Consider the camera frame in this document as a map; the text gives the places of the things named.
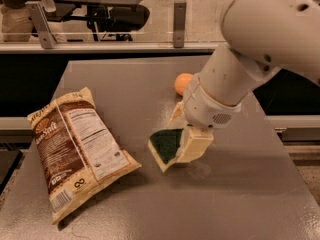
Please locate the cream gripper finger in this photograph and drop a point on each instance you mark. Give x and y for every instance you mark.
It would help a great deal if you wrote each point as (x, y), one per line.
(177, 118)
(194, 143)

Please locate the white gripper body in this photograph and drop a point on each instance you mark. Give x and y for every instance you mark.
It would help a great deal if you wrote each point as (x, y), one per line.
(204, 108)

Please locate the green and yellow sponge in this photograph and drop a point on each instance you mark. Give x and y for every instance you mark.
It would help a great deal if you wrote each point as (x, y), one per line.
(164, 146)

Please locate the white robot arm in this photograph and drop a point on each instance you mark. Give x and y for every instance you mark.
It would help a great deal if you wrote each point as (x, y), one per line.
(261, 38)

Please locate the brown chip bag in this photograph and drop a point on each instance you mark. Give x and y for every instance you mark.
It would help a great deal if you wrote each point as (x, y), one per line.
(79, 154)

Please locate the orange ball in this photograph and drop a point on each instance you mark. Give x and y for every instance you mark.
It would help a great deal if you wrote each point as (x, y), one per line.
(181, 81)

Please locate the black office chair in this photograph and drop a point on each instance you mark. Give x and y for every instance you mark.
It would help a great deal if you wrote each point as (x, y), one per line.
(123, 20)

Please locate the dark background desk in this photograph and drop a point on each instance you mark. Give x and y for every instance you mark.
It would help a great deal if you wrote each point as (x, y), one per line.
(96, 13)

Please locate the person in beige trousers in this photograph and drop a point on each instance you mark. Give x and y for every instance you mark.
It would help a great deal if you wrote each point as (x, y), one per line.
(17, 25)

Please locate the middle metal glass bracket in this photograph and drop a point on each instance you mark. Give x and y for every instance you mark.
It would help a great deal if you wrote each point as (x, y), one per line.
(179, 20)

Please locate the metal glass bracket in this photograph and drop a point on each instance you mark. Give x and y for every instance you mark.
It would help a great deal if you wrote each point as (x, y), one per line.
(179, 20)
(39, 20)

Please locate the left metal glass bracket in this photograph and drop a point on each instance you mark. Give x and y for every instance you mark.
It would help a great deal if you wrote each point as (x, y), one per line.
(39, 20)

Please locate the metal barrier rail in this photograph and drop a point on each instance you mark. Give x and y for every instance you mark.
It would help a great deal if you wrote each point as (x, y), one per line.
(107, 48)

